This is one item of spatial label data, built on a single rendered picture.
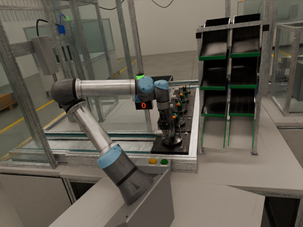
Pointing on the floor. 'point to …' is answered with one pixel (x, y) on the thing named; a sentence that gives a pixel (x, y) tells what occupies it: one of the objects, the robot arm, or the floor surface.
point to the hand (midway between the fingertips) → (167, 136)
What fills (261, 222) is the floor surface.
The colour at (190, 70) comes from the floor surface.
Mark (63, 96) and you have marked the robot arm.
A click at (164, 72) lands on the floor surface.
